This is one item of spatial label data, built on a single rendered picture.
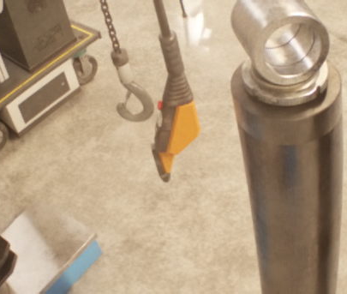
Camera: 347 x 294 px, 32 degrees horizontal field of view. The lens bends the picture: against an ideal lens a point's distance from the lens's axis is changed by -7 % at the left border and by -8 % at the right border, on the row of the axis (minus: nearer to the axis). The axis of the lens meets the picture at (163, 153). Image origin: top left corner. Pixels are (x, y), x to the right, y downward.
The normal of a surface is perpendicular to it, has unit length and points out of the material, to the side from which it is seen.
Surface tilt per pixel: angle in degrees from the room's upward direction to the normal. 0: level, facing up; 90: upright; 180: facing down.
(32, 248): 0
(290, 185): 90
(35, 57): 90
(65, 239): 0
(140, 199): 0
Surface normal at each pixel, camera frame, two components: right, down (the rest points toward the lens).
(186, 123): 0.11, 0.68
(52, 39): 0.67, 0.41
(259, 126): -0.62, 0.63
